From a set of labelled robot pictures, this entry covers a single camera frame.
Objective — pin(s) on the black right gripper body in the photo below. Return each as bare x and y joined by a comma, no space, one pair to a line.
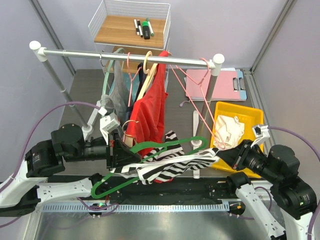
250,157

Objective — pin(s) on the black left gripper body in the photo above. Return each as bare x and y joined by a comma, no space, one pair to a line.
114,147

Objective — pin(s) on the white tank top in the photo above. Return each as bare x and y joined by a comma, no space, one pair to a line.
228,132

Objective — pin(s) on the black white striped top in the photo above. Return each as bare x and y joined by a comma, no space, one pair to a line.
162,165

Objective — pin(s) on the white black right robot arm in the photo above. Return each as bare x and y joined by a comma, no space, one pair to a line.
295,198

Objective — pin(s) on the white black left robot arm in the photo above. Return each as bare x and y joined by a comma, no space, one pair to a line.
23,192

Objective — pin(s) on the wooden hanger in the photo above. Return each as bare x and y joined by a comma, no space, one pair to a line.
147,75

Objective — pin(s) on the mint green hanger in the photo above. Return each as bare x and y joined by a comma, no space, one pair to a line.
106,86

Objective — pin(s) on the red t-shirt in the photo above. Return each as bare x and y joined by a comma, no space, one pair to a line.
147,120

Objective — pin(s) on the yellow plastic tray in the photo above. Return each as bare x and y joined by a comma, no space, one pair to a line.
250,117

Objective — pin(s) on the grey garment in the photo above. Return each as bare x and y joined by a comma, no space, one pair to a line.
117,101

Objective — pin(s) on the pink clipboard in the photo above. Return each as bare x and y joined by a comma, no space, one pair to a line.
193,76

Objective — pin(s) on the navy blue garment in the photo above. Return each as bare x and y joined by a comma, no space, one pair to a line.
136,88

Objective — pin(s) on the silver clothes rack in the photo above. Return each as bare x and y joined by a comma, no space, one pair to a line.
214,65

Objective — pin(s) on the black white marker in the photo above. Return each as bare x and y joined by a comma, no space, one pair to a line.
140,28
136,27

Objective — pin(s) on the green capped marker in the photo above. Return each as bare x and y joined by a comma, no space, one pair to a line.
150,27

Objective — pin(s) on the green highlighter marker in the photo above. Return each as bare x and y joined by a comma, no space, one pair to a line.
146,30

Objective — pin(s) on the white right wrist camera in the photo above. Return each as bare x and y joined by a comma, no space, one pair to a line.
261,133

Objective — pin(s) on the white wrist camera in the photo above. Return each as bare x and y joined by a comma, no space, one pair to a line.
261,133
107,124

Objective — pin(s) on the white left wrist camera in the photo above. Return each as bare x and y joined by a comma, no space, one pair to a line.
107,124

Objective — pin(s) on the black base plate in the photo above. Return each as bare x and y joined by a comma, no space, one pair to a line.
179,191

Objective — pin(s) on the white slotted cable duct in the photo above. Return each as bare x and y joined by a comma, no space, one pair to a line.
70,207

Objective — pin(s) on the white wire shelf basket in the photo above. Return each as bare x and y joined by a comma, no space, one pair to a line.
112,26

